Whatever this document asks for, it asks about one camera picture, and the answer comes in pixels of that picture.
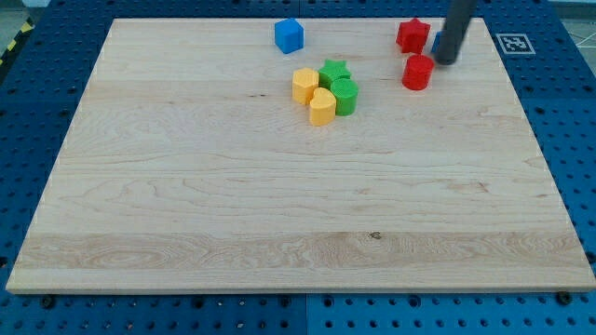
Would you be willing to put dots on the yellow heart block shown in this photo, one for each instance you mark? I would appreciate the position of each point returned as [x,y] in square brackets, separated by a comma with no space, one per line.
[322,107]

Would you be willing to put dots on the yellow pentagon block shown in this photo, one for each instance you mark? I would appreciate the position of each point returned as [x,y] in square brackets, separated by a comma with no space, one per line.
[304,82]

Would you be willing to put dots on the green star block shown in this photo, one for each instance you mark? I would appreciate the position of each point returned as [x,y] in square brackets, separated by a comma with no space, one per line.
[331,71]

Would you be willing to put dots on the red cylinder block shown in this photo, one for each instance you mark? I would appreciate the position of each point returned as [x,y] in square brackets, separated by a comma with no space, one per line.
[417,72]

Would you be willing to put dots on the blue cube block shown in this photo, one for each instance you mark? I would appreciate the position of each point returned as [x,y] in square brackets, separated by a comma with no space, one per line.
[289,35]

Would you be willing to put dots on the red star block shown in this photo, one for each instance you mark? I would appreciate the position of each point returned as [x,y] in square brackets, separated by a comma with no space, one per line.
[412,36]

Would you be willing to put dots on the green cylinder block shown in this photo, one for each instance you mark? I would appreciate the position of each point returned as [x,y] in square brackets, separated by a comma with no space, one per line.
[346,93]

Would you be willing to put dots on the blue triangle block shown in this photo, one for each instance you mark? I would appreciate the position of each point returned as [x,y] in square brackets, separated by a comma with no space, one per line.
[436,42]

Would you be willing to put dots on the white fiducial marker tag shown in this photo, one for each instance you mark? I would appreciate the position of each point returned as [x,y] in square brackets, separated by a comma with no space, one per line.
[515,44]

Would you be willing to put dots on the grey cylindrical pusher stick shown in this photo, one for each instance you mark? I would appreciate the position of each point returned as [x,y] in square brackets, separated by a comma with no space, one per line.
[454,30]

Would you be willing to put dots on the wooden board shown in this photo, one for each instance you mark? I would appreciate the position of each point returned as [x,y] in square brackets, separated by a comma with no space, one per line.
[188,168]

